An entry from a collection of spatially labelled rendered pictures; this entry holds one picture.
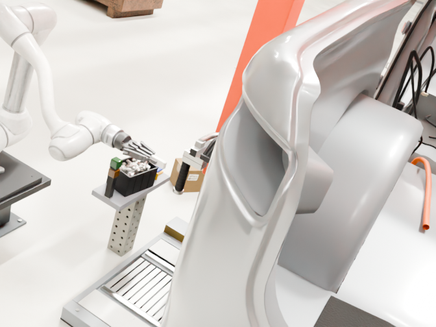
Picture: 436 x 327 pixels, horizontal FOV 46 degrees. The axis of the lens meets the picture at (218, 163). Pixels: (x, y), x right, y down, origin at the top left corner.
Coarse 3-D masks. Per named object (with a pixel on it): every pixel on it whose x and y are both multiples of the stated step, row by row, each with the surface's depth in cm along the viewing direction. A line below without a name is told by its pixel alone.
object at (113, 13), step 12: (96, 0) 641; (108, 0) 631; (120, 0) 623; (132, 0) 636; (144, 0) 657; (156, 0) 680; (108, 12) 638; (120, 12) 646; (132, 12) 668; (144, 12) 690
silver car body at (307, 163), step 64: (384, 0) 119; (256, 64) 93; (320, 64) 120; (384, 64) 197; (256, 128) 106; (320, 128) 141; (384, 128) 164; (256, 192) 93; (320, 192) 91; (384, 192) 154; (192, 256) 104; (256, 256) 88; (320, 256) 155; (384, 256) 169; (192, 320) 104; (256, 320) 92; (320, 320) 143; (384, 320) 151
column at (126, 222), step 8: (144, 200) 269; (128, 208) 266; (136, 208) 265; (120, 216) 268; (128, 216) 265; (136, 216) 269; (112, 224) 273; (120, 224) 270; (128, 224) 267; (136, 224) 275; (112, 232) 275; (120, 232) 272; (128, 232) 271; (136, 232) 280; (112, 240) 277; (120, 240) 274; (128, 240) 275; (112, 248) 279; (120, 248) 276; (128, 248) 281
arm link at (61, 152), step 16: (16, 48) 212; (32, 48) 212; (32, 64) 213; (48, 64) 214; (48, 80) 211; (48, 96) 208; (48, 112) 205; (64, 128) 203; (80, 128) 207; (64, 144) 200; (80, 144) 204; (64, 160) 204
